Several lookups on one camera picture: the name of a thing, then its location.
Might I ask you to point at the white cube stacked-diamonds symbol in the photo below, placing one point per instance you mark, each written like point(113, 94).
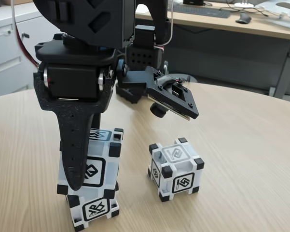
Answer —
point(96, 169)

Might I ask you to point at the white cube zigzag-diamond symbol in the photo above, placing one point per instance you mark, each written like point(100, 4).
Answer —
point(183, 183)

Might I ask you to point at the black cabinet key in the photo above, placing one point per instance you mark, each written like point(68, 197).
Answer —
point(25, 35)

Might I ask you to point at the white cube crossed-lines symbol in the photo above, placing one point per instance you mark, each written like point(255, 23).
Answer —
point(96, 207)

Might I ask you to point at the white filing cabinet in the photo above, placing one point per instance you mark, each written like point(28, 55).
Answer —
point(4, 72)

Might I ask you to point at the brown cardboard box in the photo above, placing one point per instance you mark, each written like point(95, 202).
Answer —
point(19, 2)

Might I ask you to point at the black monitor foot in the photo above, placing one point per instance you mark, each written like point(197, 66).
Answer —
point(193, 2)

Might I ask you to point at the black keyboard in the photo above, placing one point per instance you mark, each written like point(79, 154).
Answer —
point(202, 12)

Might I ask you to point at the black computer mouse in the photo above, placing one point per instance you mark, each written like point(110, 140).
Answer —
point(243, 18)

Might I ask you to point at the white round base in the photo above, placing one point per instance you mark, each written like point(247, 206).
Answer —
point(243, 4)

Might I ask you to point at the silver laptop stand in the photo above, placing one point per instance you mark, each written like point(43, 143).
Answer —
point(287, 7)

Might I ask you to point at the black gripper camera mount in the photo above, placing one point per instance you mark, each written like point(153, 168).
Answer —
point(173, 96)

